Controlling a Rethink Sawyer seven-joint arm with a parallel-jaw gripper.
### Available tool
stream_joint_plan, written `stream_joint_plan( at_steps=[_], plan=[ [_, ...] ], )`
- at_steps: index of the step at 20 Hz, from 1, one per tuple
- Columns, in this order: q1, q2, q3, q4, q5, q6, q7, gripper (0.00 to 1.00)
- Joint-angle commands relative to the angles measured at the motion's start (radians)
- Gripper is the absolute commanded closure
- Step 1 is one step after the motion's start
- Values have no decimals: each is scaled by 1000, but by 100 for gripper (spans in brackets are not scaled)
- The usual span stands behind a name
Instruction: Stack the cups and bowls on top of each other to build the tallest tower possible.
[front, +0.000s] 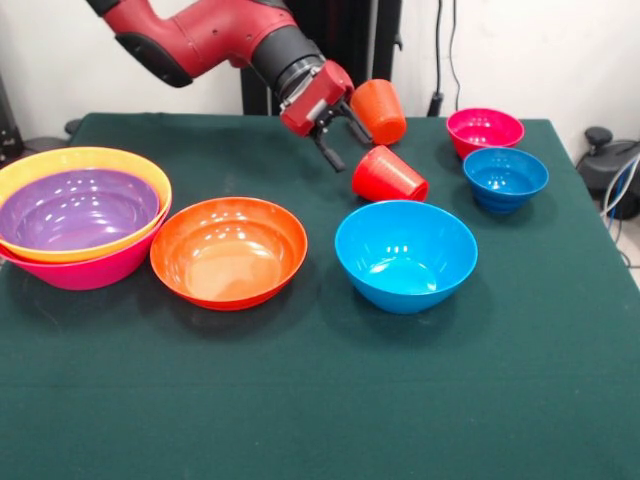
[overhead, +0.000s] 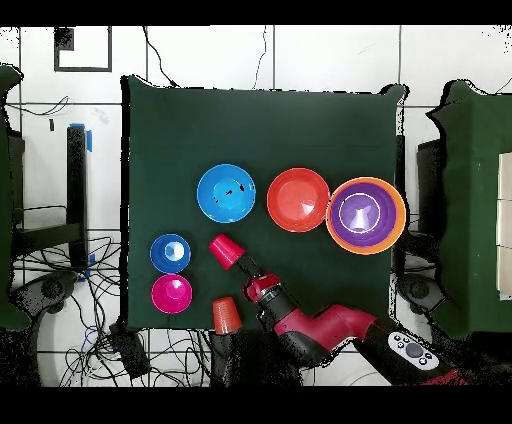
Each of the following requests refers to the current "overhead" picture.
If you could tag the green cloth neighbouring table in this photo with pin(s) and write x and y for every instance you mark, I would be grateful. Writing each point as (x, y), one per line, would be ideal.
(6, 200)
(472, 200)

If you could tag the white box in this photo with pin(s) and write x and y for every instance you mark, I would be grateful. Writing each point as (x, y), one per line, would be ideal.
(505, 176)
(505, 223)
(505, 272)

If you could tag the red-orange bowl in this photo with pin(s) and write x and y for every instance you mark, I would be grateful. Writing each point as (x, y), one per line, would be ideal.
(298, 200)

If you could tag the black square floor frame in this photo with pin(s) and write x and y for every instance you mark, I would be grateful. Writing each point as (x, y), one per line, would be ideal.
(64, 40)

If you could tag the black stand post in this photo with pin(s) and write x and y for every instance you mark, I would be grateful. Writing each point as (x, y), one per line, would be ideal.
(76, 180)

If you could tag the red cup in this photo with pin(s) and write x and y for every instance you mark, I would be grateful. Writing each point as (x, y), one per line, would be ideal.
(226, 250)

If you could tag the light blue bowl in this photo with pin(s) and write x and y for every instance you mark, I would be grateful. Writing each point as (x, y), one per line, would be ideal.
(226, 194)

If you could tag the dark green table cloth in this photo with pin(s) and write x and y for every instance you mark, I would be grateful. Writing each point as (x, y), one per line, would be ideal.
(260, 132)

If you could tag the small dark blue bowl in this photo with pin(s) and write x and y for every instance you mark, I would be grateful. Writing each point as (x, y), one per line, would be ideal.
(160, 256)

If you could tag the black power adapter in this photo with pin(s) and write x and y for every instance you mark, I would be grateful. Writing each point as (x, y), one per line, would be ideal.
(130, 354)

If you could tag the large orange bowl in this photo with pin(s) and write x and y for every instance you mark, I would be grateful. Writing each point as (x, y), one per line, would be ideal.
(400, 224)

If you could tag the orange cup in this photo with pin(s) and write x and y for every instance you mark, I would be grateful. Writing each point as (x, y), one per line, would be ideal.
(226, 316)

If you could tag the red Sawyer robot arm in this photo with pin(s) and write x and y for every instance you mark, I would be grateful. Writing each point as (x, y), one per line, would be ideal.
(340, 332)

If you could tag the small pink bowl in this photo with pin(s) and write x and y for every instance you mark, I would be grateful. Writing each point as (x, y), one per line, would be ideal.
(164, 300)

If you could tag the purple bowl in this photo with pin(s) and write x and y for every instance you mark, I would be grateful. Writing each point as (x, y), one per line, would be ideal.
(352, 232)

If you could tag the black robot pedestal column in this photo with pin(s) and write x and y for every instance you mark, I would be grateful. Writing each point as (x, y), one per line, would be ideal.
(248, 356)

